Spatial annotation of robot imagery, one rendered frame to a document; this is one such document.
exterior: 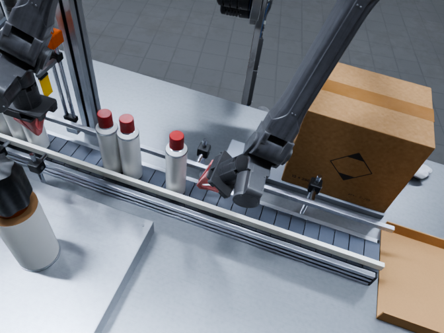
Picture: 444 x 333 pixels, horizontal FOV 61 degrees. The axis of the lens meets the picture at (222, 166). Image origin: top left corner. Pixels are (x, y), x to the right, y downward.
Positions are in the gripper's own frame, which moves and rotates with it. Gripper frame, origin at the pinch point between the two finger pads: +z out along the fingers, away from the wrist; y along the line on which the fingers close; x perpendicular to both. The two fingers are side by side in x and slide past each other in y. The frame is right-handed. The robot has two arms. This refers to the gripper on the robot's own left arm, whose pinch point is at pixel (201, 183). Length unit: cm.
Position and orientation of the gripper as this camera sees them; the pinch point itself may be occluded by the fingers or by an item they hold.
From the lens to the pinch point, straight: 94.4
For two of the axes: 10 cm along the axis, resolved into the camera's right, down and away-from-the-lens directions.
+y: -3.1, 7.1, -6.4
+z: -6.9, 2.9, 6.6
